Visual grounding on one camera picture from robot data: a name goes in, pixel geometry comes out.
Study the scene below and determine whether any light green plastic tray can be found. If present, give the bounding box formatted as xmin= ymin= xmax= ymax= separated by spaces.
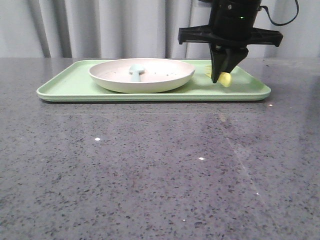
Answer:
xmin=36 ymin=60 xmax=271 ymax=102

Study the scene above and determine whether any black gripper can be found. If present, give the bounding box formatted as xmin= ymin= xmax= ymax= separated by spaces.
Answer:
xmin=178 ymin=0 xmax=283 ymax=84

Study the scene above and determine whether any light blue plastic spoon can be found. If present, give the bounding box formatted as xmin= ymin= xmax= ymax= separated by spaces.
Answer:
xmin=129 ymin=64 xmax=145 ymax=82

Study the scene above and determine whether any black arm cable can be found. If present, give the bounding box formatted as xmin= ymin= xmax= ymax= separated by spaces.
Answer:
xmin=257 ymin=0 xmax=300 ymax=27

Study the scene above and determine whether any grey pleated curtain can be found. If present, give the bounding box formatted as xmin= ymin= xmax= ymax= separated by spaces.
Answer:
xmin=0 ymin=0 xmax=320 ymax=59

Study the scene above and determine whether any cream speckled plate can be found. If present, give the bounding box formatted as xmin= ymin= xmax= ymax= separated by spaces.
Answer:
xmin=88 ymin=58 xmax=196 ymax=94

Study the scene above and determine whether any yellow plastic fork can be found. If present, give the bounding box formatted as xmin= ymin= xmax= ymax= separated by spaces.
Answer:
xmin=204 ymin=65 xmax=232 ymax=88

